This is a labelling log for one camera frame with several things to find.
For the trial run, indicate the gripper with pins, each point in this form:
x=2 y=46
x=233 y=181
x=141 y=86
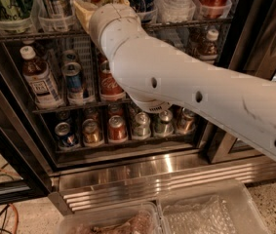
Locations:
x=108 y=16

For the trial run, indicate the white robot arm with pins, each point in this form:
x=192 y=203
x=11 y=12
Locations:
x=155 y=75

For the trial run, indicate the silver striped can top shelf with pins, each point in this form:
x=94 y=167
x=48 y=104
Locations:
x=57 y=9

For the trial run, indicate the blue pepsi can middle shelf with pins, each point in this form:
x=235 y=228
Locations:
x=76 y=85

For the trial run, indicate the red coke can middle shelf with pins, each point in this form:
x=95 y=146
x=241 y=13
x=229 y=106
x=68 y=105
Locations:
x=108 y=85

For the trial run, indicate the clear water bottle top shelf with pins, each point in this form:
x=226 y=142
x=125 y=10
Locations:
x=175 y=10

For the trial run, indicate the tea bottle left middle shelf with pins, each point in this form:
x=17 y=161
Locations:
x=40 y=79

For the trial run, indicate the tea bottle shelf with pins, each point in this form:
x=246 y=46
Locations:
x=207 y=49
x=40 y=79

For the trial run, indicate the blue pepsi can bottom shelf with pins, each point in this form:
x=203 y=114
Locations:
x=65 y=135

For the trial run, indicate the red coke can bottom shelf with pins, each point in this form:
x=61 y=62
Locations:
x=116 y=128

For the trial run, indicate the gold can bottom shelf left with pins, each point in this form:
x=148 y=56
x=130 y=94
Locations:
x=91 y=131

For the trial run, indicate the gold can shelf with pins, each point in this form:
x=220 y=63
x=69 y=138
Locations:
x=91 y=131
x=186 y=120

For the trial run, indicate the silver can bottom shelf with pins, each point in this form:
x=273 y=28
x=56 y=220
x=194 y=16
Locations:
x=141 y=125

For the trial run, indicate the tea bottle right middle shelf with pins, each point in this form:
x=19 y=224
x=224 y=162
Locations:
x=207 y=49

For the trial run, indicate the green can bottom shelf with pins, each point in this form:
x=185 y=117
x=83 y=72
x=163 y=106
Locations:
x=163 y=124

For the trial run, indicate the gold can bottom shelf right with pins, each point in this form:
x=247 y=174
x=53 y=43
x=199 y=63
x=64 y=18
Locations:
x=186 y=120

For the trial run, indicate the fridge open door left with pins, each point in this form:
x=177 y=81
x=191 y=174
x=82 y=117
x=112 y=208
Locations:
x=33 y=182

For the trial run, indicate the steel fridge bottom grille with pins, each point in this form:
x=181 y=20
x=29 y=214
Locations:
x=146 y=178

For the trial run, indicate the fridge glass door right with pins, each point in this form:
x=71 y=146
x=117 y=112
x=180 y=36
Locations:
x=250 y=44

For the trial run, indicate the clear plastic bin left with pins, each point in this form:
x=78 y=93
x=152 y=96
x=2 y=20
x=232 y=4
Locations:
x=132 y=218

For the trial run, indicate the clear plastic bin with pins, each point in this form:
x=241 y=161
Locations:
x=132 y=218
x=222 y=207

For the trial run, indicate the clear plastic bin right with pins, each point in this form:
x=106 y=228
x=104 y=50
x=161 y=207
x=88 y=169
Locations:
x=222 y=207

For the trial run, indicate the middle wire shelf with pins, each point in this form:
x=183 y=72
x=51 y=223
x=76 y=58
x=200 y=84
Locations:
x=83 y=106

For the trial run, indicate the wire shelf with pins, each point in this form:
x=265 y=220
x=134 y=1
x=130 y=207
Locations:
x=147 y=27
x=83 y=106

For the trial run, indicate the top wire shelf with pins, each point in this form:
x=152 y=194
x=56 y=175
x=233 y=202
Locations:
x=147 y=27

